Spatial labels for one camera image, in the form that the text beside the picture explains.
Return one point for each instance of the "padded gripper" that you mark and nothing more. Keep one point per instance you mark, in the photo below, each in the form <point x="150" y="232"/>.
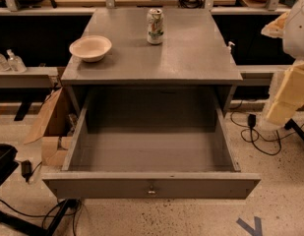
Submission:
<point x="297" y="33"/>

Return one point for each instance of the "grey top drawer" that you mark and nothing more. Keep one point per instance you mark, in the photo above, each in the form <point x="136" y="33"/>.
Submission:
<point x="166" y="147"/>

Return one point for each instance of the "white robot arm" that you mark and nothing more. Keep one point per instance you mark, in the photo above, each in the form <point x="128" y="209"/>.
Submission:
<point x="290" y="28"/>

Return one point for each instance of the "black stand leg right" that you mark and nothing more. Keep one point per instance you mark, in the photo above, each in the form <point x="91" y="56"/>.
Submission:
<point x="291" y="124"/>

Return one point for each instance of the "black power adapter right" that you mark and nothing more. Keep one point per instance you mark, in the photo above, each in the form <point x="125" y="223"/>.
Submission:
<point x="251" y="121"/>

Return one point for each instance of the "black power adapter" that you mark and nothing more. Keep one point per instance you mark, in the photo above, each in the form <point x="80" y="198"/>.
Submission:
<point x="251" y="121"/>
<point x="26" y="169"/>

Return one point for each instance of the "white pump dispenser bottle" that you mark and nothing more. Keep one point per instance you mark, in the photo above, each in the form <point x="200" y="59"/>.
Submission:
<point x="231" y="47"/>

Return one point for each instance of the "grey wooden cabinet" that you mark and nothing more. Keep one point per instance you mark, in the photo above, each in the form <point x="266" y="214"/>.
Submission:
<point x="193" y="52"/>

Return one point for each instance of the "blue tape floor marker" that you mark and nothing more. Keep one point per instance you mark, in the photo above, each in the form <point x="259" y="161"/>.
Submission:
<point x="255" y="230"/>

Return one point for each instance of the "white green soda can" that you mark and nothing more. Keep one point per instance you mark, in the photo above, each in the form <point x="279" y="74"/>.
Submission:
<point x="155" y="26"/>

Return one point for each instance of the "white paper bowl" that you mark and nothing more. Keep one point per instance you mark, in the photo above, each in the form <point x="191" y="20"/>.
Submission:
<point x="90" y="48"/>

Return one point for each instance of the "brown cardboard box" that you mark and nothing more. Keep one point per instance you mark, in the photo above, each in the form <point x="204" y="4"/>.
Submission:
<point x="52" y="127"/>

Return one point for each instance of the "black power adapter left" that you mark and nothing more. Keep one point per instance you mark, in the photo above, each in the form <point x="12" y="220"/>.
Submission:
<point x="26" y="169"/>

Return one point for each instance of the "clear plastic bottle right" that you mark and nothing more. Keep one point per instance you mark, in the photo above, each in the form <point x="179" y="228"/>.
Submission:
<point x="16" y="63"/>

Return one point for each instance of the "clear plastic bottle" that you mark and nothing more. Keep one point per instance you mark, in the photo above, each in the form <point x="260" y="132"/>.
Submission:
<point x="16" y="63"/>
<point x="4" y="66"/>

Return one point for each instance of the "clear plastic bottle left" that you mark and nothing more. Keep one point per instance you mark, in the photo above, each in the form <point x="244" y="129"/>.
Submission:
<point x="4" y="66"/>

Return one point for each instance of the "black stand base left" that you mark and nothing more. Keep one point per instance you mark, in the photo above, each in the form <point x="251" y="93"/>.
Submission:
<point x="27" y="222"/>

